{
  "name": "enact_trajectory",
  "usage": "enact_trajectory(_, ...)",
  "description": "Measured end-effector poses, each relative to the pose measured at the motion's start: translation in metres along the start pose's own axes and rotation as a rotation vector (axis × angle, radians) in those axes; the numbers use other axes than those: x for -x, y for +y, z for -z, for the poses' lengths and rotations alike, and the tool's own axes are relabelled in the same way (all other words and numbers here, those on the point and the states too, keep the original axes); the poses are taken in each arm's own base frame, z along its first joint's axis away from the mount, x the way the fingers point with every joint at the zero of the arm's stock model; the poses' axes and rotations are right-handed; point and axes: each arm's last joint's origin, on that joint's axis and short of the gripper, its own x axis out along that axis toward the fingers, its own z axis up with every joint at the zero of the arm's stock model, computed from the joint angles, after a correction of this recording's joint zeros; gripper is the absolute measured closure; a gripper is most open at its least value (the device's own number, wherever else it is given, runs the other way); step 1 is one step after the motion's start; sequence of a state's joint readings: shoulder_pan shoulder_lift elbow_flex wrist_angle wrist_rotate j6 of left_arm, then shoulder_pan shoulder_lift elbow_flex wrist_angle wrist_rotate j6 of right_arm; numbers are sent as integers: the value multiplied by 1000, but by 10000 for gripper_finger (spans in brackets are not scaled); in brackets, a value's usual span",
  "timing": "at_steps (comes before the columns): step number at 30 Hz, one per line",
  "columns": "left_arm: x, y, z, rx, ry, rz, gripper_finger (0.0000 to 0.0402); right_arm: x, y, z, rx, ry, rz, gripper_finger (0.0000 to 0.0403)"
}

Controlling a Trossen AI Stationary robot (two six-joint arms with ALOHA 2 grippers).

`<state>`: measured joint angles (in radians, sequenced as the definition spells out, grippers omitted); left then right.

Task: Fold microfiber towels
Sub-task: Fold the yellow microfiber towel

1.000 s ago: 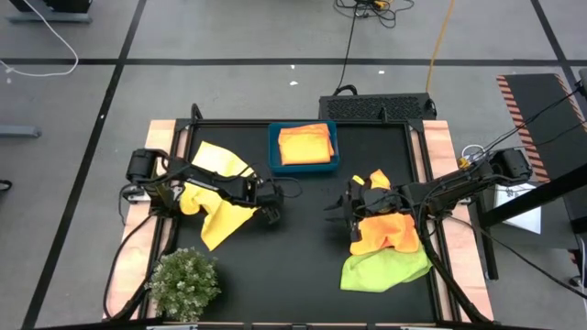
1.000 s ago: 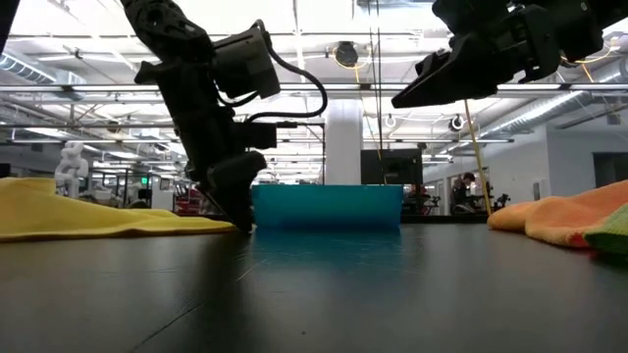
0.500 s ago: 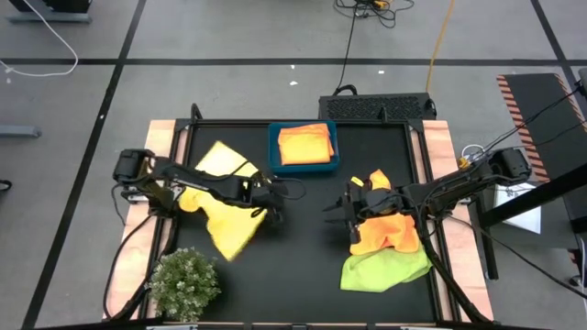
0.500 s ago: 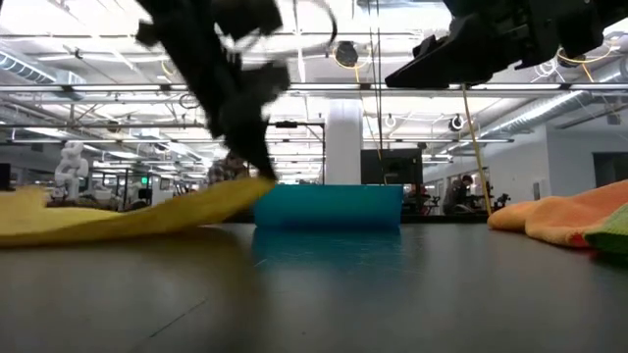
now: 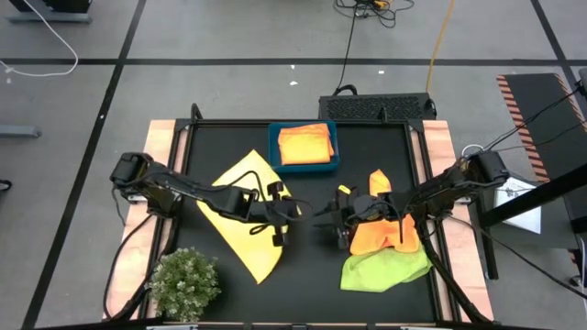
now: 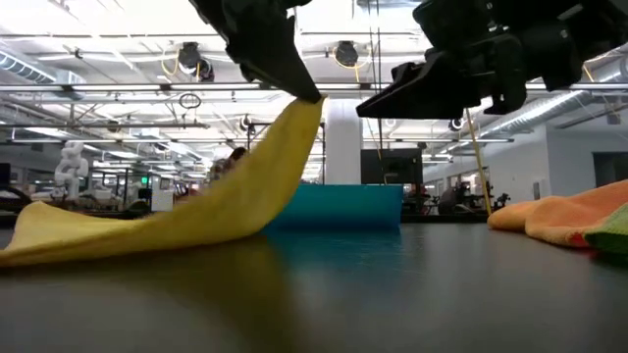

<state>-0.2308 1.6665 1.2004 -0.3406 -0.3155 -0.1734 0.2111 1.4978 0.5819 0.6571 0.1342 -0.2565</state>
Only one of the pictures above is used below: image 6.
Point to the blue plastic bin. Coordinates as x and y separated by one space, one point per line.
343 206

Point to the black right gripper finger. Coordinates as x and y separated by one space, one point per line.
432 88

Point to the orange microfiber towel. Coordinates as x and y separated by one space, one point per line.
554 216

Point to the white column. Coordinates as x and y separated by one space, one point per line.
343 147

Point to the black table frame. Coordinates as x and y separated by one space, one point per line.
441 218

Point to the white robot figure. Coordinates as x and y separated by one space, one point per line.
71 169

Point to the person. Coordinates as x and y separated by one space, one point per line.
228 164

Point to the silver ventilation duct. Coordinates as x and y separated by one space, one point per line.
24 68
539 110

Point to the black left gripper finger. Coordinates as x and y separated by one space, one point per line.
275 64

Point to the green microfiber towel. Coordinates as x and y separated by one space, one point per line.
613 235

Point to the black display screen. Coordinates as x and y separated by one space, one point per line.
392 166

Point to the yellow microfiber towel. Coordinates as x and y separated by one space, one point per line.
147 220

